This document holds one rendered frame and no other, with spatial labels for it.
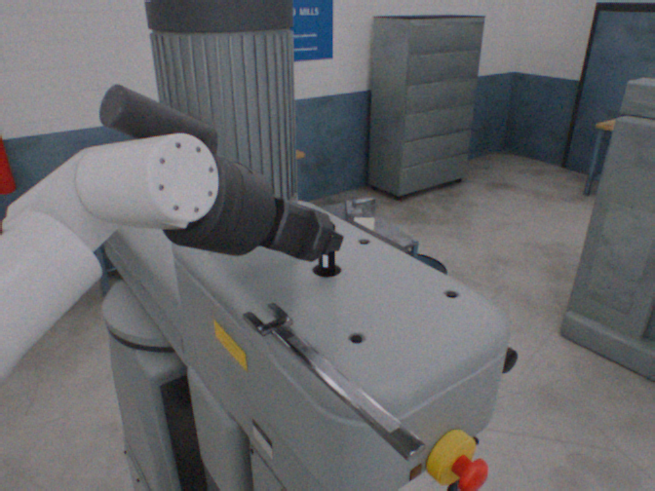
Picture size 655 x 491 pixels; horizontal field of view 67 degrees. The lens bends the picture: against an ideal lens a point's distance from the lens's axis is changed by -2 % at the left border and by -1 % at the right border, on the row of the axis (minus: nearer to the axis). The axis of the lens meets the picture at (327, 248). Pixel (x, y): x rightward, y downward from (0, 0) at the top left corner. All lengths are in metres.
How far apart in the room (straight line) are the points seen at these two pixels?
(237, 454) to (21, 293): 0.61
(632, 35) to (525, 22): 1.52
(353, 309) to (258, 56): 0.35
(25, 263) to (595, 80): 7.47
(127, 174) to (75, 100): 4.41
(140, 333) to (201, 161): 0.80
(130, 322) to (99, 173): 0.81
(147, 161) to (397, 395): 0.29
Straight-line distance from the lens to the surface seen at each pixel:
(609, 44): 7.56
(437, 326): 0.55
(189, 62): 0.70
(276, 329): 0.53
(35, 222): 0.38
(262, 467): 0.84
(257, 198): 0.46
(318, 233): 0.51
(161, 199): 0.37
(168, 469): 1.28
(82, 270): 0.37
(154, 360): 1.13
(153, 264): 1.03
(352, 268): 0.65
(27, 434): 3.44
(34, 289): 0.36
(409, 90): 5.71
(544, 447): 3.16
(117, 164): 0.40
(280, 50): 0.73
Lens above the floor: 2.21
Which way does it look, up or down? 27 degrees down
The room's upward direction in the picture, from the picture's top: straight up
